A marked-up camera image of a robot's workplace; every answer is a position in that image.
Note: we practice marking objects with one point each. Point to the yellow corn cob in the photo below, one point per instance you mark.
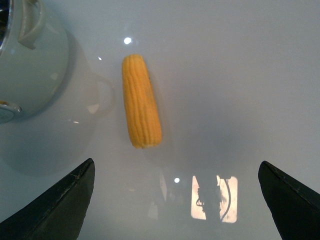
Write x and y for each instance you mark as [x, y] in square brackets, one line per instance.
[142, 117]

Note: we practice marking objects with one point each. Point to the white electric cooking pot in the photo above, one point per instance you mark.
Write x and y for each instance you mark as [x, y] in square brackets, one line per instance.
[34, 53]

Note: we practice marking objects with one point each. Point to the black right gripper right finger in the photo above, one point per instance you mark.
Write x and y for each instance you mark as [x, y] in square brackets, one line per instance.
[295, 208]

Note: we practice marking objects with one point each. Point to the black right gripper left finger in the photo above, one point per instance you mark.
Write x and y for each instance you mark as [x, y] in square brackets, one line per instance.
[58, 213]

